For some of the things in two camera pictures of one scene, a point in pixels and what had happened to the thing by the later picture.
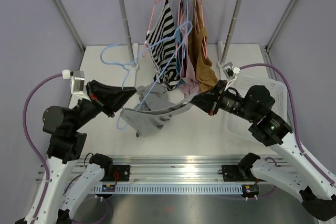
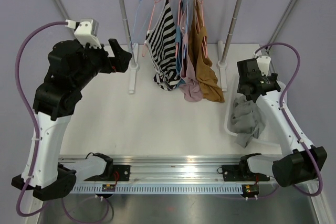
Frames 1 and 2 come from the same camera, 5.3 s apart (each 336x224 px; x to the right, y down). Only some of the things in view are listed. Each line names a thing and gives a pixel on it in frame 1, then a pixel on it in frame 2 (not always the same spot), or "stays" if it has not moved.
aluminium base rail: x=168 y=174 stays
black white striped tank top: x=160 y=41 stays
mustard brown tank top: x=200 y=65 stays
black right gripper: x=209 y=102 to x=240 y=83
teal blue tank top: x=179 y=82 stays
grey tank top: x=154 y=108 to x=247 y=121
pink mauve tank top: x=190 y=81 stays
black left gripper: x=111 y=98 to x=122 y=62
